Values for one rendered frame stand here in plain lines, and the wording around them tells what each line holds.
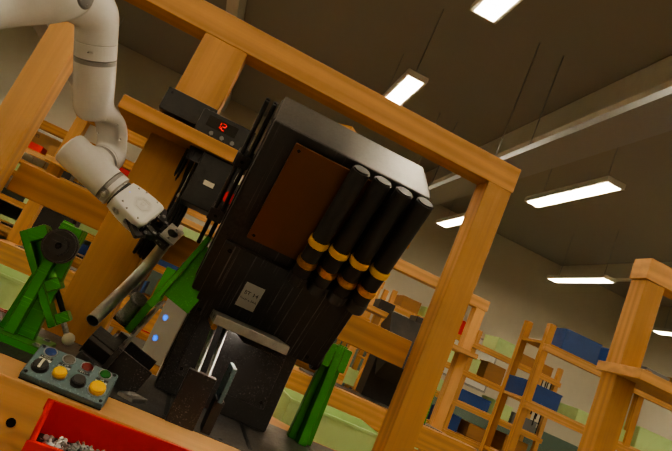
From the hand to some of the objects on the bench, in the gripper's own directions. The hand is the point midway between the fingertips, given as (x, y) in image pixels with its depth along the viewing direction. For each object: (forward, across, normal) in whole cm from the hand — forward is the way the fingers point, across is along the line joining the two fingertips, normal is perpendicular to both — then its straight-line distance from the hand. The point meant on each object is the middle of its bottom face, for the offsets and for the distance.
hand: (165, 237), depth 144 cm
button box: (+9, +47, -2) cm, 48 cm away
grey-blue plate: (+35, +30, -3) cm, 46 cm away
